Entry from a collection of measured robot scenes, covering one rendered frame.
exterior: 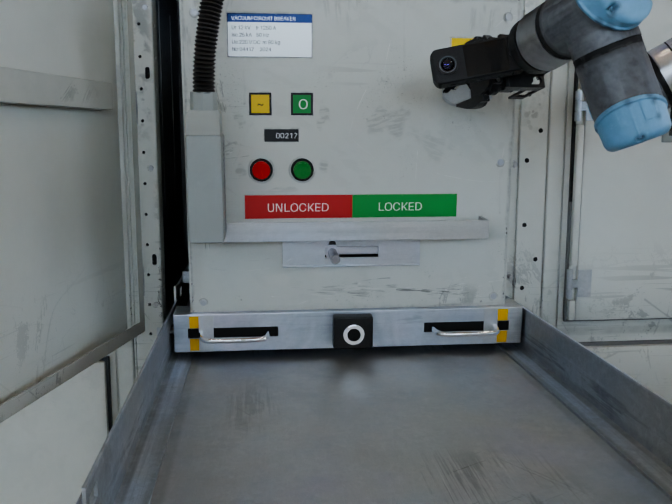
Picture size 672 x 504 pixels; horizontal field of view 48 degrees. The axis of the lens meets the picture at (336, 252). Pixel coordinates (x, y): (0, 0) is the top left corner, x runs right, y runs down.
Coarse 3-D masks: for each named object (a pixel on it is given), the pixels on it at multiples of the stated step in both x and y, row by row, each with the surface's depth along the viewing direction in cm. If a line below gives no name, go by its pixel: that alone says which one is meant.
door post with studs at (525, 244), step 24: (528, 0) 124; (528, 96) 126; (528, 120) 127; (528, 144) 127; (528, 168) 128; (528, 192) 129; (528, 216) 129; (528, 240) 130; (528, 264) 131; (528, 288) 131
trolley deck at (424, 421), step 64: (192, 384) 104; (256, 384) 104; (320, 384) 104; (384, 384) 104; (448, 384) 104; (512, 384) 104; (192, 448) 83; (256, 448) 83; (320, 448) 83; (384, 448) 83; (448, 448) 83; (512, 448) 83; (576, 448) 83
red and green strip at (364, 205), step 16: (256, 208) 112; (272, 208) 112; (288, 208) 112; (304, 208) 113; (320, 208) 113; (336, 208) 113; (352, 208) 113; (368, 208) 114; (384, 208) 114; (400, 208) 114; (416, 208) 114; (432, 208) 115; (448, 208) 115
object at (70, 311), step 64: (0, 0) 88; (64, 0) 103; (128, 0) 116; (0, 64) 89; (64, 64) 103; (128, 64) 117; (0, 128) 89; (64, 128) 104; (0, 192) 89; (64, 192) 104; (0, 256) 90; (64, 256) 104; (0, 320) 90; (64, 320) 105; (0, 384) 90
